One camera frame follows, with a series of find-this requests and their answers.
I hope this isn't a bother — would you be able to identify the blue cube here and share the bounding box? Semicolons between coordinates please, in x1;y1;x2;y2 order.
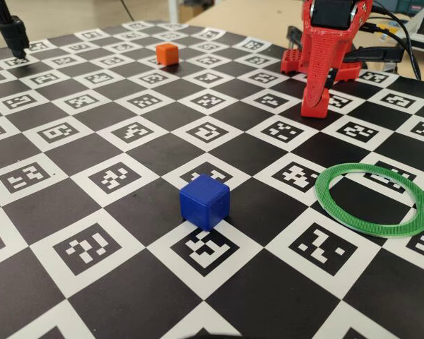
179;174;231;232

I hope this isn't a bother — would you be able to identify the teal box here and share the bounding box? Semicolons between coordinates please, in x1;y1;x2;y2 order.
397;0;424;15

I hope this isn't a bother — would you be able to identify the white table leg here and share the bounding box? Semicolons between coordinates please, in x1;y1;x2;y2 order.
167;0;180;24

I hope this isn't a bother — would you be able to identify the red gripper body black motor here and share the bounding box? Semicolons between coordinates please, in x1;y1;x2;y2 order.
302;0;375;40

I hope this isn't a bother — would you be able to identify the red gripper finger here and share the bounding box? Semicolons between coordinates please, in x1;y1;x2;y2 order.
302;28;352;109
325;66;337;91

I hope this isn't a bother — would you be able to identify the green flat ring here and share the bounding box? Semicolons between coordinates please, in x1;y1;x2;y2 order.
314;162;424;239

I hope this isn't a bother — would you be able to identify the black white marker checkerboard mat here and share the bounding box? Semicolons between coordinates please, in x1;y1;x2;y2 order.
0;20;424;339

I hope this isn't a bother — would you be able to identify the cardboard box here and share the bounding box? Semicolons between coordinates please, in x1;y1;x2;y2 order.
179;0;213;18

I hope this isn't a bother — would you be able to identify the small dark clamp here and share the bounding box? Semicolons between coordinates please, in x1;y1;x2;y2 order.
285;25;305;50

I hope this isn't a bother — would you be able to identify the black tripod leg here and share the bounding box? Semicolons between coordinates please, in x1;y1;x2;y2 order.
0;0;31;60

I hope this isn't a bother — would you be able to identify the orange cube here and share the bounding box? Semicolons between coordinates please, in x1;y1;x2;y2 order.
155;42;179;67

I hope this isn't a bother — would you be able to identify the black clamp long handle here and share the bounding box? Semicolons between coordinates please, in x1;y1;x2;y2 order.
338;45;406;65

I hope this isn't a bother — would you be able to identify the black plug with wires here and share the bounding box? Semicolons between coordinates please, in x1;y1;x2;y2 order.
358;20;391;35

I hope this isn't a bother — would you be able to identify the thick black cable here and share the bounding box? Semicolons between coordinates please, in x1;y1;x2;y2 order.
372;1;422;79

